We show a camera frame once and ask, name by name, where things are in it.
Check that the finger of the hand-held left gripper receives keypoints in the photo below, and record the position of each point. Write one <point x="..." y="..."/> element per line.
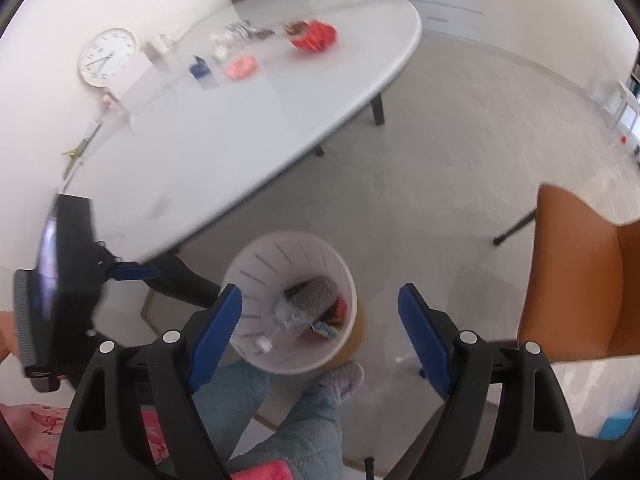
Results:
<point x="135" y="272"/>

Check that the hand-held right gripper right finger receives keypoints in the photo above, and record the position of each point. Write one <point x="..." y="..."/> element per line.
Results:
<point x="425" y="340"/>

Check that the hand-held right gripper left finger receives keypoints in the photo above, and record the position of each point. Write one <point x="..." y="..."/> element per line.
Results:
<point x="215" y="340"/>

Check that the clear plastic bottle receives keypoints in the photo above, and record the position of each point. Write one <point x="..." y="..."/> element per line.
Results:
<point x="282" y="327"/>

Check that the white trash bin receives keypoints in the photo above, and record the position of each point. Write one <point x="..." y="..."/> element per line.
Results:
<point x="260" y="265"/>

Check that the red packet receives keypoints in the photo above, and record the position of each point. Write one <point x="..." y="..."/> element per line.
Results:
<point x="339" y="309"/>

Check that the light blue paper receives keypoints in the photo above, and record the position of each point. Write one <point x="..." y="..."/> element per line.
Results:
<point x="326" y="329"/>

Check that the black foam net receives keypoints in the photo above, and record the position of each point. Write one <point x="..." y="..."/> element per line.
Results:
<point x="315" y="292"/>

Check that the black table leg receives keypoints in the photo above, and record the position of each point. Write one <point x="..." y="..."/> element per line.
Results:
<point x="377" y="110"/>
<point x="187" y="282"/>

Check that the grey purple slipper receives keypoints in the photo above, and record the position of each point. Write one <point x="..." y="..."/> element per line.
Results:
<point x="345" y="379"/>

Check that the light blue quilted pants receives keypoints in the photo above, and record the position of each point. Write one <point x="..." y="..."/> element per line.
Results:
<point x="300" y="425"/>

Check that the yellow binder clip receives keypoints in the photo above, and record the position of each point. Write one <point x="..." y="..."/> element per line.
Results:
<point x="72" y="152"/>

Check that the black pen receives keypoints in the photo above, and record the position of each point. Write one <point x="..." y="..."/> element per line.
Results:
<point x="92" y="131"/>

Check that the pink patterned garment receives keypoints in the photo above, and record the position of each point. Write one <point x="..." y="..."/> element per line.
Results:
<point x="30" y="425"/>

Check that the orange chair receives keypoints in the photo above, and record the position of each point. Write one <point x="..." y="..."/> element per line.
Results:
<point x="585" y="280"/>

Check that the small pink object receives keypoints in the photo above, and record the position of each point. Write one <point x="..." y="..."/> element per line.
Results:
<point x="107" y="101"/>

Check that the white box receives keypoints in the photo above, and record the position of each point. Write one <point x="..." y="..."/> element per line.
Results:
<point x="122" y="95"/>

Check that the light blue box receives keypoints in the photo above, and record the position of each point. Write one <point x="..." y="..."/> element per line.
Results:
<point x="616" y="425"/>

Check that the dark blue crumpled paper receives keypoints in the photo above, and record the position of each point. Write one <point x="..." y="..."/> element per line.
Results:
<point x="200" y="67"/>

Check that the white round clock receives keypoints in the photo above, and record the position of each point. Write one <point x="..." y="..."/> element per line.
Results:
<point x="107" y="55"/>

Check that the white mug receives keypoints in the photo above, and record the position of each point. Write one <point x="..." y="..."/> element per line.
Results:
<point x="160" y="47"/>

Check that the pink crumpled paper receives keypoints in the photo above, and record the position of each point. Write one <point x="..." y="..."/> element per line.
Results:
<point x="241" y="67"/>

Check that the white crumpled tissue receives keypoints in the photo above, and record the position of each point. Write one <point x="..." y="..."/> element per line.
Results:
<point x="222" y="44"/>

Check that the silver black snack wrapper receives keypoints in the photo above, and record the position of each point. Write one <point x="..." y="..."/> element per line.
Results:
<point x="245" y="30"/>

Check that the brown candy wrapper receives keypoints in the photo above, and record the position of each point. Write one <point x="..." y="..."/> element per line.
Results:
<point x="295" y="26"/>

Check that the red crumpled paper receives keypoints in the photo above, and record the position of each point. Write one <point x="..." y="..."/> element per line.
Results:
<point x="315" y="35"/>

